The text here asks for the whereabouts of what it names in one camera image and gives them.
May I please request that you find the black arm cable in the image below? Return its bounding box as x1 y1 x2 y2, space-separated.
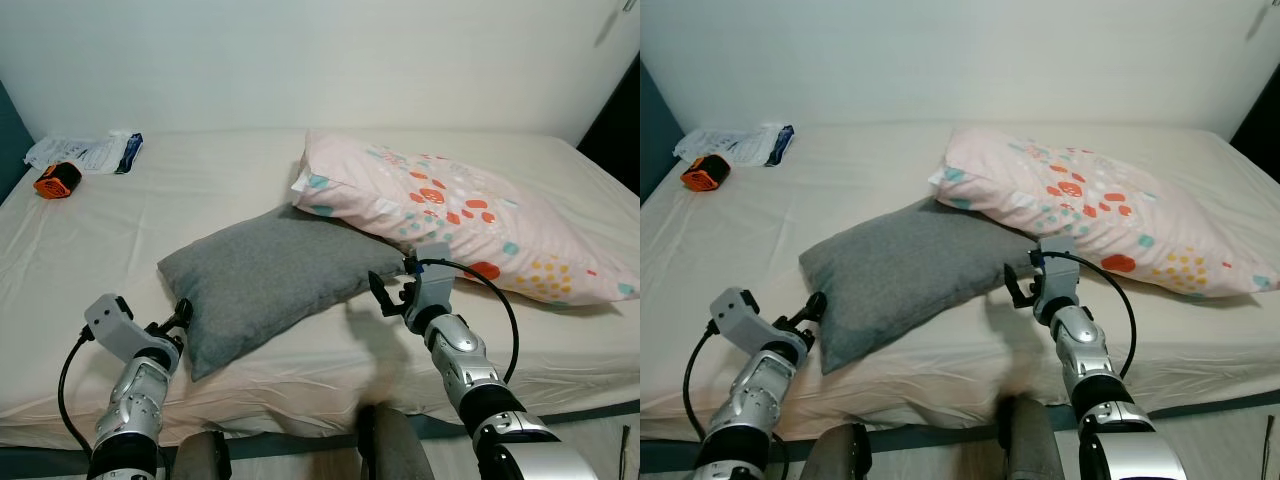
1045 250 1139 381
410 258 521 386
57 330 96 456
683 325 721 441

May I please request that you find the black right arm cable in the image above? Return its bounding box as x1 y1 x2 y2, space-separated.
1045 250 1139 381
410 258 521 386

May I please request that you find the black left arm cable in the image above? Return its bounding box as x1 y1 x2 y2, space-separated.
683 325 721 441
57 330 96 456

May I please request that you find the bed with cream sheet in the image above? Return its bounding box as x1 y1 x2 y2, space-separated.
0 128 641 451
640 122 1280 441

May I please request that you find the grey fabric pillow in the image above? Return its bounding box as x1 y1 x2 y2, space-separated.
798 197 1041 376
157 205 406 383

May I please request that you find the orange and black device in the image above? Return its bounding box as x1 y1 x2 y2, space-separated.
33 162 83 201
681 155 731 193

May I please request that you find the white plastic package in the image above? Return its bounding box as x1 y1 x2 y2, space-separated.
673 123 796 168
24 130 144 176

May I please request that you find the pink patterned pillow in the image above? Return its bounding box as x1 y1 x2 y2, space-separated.
292 130 639 309
930 125 1280 301

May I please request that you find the grey robot leg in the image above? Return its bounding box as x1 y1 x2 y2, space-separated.
1000 395 1066 480
360 403 436 480
175 430 231 480
800 423 871 480

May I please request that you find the black wardrobe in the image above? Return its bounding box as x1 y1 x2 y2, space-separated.
577 55 641 171
1228 85 1280 156

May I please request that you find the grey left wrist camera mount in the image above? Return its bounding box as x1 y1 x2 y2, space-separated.
708 288 791 351
83 295 161 361

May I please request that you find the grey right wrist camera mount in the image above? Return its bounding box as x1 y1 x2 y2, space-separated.
405 243 453 336
1035 237 1079 321

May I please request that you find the grey right robot leg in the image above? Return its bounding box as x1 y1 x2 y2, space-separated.
360 403 436 480
1000 395 1066 480

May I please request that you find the grey left robot leg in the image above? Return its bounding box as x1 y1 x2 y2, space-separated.
175 430 231 480
800 423 871 480

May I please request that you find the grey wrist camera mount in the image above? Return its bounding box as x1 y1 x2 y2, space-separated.
1035 237 1079 321
83 295 161 361
708 288 791 351
405 243 453 336

